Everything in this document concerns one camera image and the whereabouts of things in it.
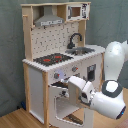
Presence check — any grey range hood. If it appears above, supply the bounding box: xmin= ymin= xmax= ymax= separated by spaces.
xmin=35 ymin=5 xmax=64 ymax=27

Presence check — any white toy microwave door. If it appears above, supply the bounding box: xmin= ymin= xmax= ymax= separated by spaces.
xmin=67 ymin=3 xmax=90 ymax=20

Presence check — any grey toy sink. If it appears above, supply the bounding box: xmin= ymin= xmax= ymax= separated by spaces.
xmin=65 ymin=47 xmax=95 ymax=55

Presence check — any white dishwasher door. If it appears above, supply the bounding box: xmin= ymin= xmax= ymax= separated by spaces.
xmin=80 ymin=55 xmax=102 ymax=90

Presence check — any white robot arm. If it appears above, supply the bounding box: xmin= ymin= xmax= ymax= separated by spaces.
xmin=67 ymin=40 xmax=128 ymax=119

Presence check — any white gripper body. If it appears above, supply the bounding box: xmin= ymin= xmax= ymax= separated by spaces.
xmin=61 ymin=75 xmax=96 ymax=108

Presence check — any black toy stovetop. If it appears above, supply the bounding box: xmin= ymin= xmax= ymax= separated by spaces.
xmin=34 ymin=53 xmax=71 ymax=66

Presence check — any black toy faucet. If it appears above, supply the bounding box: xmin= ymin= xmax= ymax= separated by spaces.
xmin=67 ymin=33 xmax=82 ymax=49

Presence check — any white toy oven door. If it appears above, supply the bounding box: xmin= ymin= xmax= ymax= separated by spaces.
xmin=49 ymin=86 xmax=93 ymax=128

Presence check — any wooden toy kitchen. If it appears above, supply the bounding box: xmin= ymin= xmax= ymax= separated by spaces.
xmin=22 ymin=2 xmax=105 ymax=128

